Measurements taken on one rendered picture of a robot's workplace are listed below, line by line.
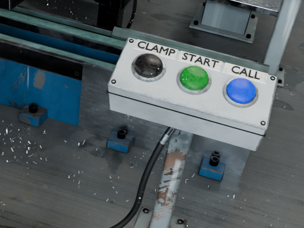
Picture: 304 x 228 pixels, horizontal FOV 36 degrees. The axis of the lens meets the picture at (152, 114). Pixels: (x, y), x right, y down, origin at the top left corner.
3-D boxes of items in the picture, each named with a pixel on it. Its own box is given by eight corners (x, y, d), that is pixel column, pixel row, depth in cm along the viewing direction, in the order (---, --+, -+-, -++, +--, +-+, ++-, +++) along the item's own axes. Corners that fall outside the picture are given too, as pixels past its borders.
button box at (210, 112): (107, 110, 53) (105, 83, 49) (127, 62, 57) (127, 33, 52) (257, 153, 51) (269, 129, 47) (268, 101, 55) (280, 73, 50)
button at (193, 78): (175, 92, 50) (177, 83, 48) (182, 71, 52) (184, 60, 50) (202, 100, 50) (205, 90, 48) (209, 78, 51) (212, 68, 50)
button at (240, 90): (221, 105, 49) (224, 96, 48) (227, 83, 51) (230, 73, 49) (249, 113, 49) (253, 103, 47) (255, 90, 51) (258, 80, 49)
